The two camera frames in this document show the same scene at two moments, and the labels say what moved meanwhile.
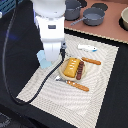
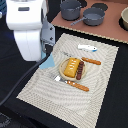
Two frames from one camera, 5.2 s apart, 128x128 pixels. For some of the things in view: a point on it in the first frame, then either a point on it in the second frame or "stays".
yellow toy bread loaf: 72,67 stays
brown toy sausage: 80,68 stays
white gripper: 52,34 → 33,42
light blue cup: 44,63 stays
